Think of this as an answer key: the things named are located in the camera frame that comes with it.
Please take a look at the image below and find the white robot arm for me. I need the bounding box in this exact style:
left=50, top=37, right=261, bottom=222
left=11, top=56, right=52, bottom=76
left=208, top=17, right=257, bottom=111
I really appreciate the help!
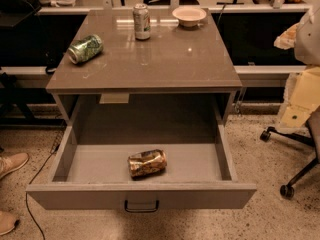
left=274, top=2, right=320, bottom=133

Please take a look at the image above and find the crushed orange soda can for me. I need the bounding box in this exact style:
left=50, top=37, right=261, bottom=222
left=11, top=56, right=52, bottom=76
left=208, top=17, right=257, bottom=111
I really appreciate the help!
left=127, top=149, right=167, bottom=178

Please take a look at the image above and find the upright white green soda can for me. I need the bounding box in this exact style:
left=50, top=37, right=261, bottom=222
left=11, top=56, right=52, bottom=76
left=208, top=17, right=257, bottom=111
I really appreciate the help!
left=133, top=3, right=151, bottom=40

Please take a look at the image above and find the black drawer handle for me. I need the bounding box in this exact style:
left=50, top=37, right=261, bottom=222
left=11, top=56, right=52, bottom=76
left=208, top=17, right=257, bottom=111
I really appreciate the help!
left=124, top=200, right=159, bottom=213

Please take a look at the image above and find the black office chair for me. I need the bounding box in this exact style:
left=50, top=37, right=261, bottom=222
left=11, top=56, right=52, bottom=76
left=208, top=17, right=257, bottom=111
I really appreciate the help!
left=259, top=105, right=320, bottom=200

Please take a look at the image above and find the grey cabinet with counter top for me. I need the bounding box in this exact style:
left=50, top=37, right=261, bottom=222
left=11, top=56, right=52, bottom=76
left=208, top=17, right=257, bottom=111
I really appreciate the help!
left=47, top=9, right=241, bottom=145

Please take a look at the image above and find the white bowl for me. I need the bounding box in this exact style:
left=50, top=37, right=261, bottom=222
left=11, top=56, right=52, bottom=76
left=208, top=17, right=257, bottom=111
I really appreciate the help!
left=172, top=7, right=207, bottom=27

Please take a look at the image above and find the tan shoe upper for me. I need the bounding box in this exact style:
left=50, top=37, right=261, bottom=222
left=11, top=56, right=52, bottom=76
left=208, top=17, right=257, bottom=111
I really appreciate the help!
left=0, top=153, right=29, bottom=179

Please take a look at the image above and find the black floor cable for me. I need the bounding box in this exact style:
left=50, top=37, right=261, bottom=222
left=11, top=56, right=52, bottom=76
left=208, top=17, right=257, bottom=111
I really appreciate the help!
left=25, top=122, right=68, bottom=240

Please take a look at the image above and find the open grey top drawer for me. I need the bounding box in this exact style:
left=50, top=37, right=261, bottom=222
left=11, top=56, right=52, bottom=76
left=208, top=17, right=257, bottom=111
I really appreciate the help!
left=25, top=95, right=258, bottom=212

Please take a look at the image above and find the white paper label under counter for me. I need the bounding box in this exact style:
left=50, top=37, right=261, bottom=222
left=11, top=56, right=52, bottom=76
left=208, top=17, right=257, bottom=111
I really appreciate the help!
left=99, top=93, right=130, bottom=104

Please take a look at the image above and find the tan shoe lower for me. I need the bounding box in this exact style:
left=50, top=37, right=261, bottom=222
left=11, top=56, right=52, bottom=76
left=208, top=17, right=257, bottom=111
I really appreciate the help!
left=0, top=211, right=19, bottom=235

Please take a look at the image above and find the green soda can lying down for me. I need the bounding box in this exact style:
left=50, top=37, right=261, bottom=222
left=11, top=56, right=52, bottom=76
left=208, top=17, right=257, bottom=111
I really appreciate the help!
left=67, top=34, right=103, bottom=64

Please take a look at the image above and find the tan shoe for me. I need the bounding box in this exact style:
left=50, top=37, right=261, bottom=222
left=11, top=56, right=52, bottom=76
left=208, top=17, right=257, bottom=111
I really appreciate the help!
left=0, top=211, right=19, bottom=235
left=0, top=153, right=29, bottom=179

